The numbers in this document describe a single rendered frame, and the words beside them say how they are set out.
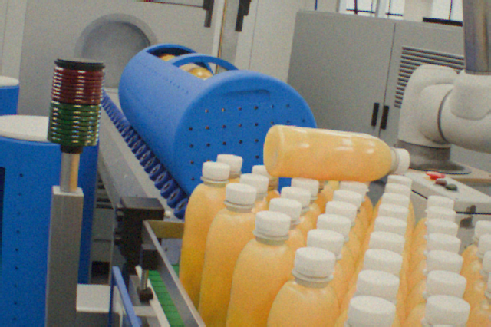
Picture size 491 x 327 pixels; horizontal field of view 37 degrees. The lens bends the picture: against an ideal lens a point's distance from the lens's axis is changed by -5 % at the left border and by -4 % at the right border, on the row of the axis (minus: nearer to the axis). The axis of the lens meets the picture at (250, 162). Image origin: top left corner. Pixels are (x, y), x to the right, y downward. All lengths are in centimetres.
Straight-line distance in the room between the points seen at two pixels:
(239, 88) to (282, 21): 581
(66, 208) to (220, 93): 54
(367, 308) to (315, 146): 49
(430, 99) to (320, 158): 97
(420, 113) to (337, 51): 226
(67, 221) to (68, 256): 5
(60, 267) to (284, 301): 33
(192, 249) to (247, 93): 40
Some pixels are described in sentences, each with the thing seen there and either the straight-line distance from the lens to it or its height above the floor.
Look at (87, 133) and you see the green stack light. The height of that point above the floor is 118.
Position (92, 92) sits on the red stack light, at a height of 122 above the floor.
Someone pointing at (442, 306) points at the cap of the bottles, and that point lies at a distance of 65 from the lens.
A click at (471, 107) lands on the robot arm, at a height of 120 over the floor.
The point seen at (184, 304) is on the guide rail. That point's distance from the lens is 95.
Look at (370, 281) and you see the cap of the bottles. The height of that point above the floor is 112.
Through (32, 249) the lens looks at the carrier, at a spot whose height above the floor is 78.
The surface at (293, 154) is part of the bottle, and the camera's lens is 105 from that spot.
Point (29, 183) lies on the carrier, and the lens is 164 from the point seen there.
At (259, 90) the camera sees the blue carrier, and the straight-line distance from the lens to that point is 140.
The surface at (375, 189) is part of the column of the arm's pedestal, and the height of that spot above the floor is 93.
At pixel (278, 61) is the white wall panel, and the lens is 720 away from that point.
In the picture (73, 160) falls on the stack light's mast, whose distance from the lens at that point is 91.
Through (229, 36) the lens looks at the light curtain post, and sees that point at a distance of 285.
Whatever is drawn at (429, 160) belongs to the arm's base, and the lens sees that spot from 204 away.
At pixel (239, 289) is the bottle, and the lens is 85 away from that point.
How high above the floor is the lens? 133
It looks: 11 degrees down
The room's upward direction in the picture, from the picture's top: 8 degrees clockwise
